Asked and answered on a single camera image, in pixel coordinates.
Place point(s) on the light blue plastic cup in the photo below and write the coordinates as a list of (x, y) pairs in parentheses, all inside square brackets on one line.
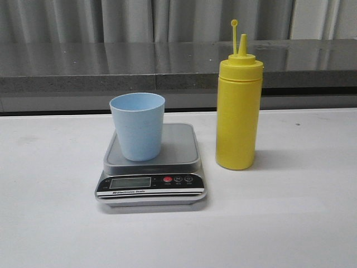
[(138, 121)]

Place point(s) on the yellow squeeze bottle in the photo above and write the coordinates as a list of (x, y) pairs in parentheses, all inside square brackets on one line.
[(238, 104)]

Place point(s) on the silver digital kitchen scale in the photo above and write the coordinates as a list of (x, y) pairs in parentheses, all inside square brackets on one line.
[(174, 177)]

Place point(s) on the grey stone counter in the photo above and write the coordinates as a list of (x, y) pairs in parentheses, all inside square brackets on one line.
[(74, 78)]

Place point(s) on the grey curtain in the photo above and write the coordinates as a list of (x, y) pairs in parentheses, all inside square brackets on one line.
[(174, 21)]

